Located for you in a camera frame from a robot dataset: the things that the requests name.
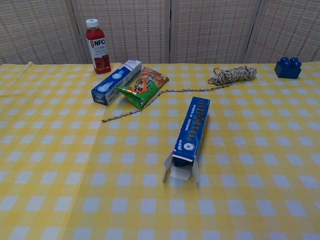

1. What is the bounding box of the blue pink cookie package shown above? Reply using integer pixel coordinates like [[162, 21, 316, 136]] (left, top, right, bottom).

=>
[[162, 96, 212, 185]]

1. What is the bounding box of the blue white toothpaste box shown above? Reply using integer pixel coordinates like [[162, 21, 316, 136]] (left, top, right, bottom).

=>
[[90, 59, 143, 107]]

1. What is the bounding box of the green orange snack bag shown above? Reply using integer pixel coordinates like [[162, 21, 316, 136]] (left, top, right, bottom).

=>
[[114, 66, 170, 110]]

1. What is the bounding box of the red NFC juice bottle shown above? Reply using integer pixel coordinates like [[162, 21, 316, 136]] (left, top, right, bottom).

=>
[[85, 18, 112, 75]]

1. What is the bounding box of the woven folding screen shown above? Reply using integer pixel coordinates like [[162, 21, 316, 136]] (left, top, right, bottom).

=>
[[0, 0, 320, 65]]

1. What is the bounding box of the yellow white checkered tablecloth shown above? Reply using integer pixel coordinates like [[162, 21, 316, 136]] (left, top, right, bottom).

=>
[[0, 62, 320, 240]]

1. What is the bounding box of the blue toy building block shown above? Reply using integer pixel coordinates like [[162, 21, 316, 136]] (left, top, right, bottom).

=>
[[274, 56, 302, 80]]

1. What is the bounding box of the speckled white rope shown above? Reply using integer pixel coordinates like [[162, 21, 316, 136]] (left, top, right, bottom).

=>
[[101, 65, 258, 124]]

